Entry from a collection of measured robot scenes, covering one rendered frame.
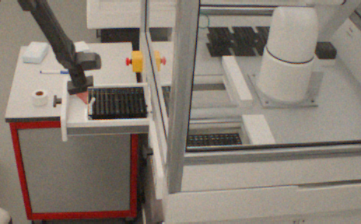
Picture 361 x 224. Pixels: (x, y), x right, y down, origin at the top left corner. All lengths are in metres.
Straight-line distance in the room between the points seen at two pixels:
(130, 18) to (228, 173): 1.37
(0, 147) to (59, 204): 0.83
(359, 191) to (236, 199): 0.44
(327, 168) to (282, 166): 0.16
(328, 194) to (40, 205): 1.43
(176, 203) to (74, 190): 0.97
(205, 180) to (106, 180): 0.96
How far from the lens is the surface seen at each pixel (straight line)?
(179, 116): 1.32
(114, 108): 1.91
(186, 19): 1.17
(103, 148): 2.25
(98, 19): 2.66
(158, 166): 1.61
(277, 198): 1.64
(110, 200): 2.48
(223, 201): 1.58
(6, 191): 2.90
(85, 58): 1.79
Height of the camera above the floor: 2.02
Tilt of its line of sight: 37 degrees down
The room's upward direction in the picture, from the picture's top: 1 degrees clockwise
